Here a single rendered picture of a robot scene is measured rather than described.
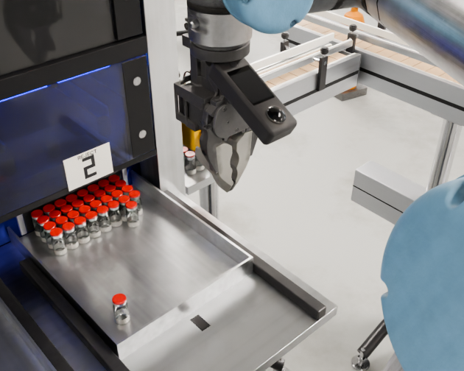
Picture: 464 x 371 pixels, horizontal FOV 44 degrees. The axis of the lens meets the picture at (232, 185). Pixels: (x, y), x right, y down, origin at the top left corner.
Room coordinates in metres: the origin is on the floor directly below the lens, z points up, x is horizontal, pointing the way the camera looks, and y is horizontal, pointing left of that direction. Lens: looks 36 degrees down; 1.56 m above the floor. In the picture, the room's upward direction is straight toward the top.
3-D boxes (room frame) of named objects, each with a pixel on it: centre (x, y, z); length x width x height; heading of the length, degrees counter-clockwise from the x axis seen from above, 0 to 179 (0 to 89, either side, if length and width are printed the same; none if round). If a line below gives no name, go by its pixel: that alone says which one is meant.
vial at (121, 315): (0.59, 0.16, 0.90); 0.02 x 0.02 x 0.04
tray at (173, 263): (0.73, 0.18, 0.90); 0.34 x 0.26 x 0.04; 43
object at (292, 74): (1.28, -0.05, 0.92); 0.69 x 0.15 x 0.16; 132
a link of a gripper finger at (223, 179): (0.65, 0.03, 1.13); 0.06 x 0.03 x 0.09; 42
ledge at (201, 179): (1.03, 0.09, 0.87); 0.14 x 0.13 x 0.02; 42
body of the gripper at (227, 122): (0.66, 0.02, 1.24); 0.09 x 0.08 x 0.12; 42
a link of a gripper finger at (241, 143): (0.67, 0.00, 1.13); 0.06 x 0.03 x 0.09; 42
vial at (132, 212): (0.82, 0.18, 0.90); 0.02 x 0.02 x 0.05
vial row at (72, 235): (0.79, 0.24, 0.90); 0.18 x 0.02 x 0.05; 133
